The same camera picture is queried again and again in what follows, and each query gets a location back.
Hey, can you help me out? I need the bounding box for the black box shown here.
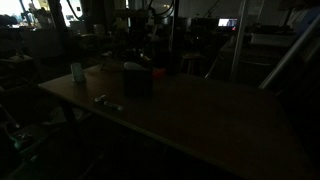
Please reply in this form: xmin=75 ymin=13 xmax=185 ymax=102
xmin=123 ymin=70 xmax=153 ymax=98

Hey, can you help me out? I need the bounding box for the white towel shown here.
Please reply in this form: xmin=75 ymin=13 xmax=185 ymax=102
xmin=124 ymin=62 xmax=145 ymax=70

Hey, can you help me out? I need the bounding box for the red block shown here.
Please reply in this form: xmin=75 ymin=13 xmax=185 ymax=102
xmin=152 ymin=68 xmax=166 ymax=79

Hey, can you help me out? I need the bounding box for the wooden stool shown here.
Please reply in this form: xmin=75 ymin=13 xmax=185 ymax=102
xmin=180 ymin=53 xmax=206 ymax=75

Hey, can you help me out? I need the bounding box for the lit computer monitor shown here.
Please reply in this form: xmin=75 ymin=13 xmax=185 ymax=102
xmin=218 ymin=18 xmax=237 ymax=27

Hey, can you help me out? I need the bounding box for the metal support pole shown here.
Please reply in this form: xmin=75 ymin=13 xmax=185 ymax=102
xmin=230 ymin=0 xmax=250 ymax=82

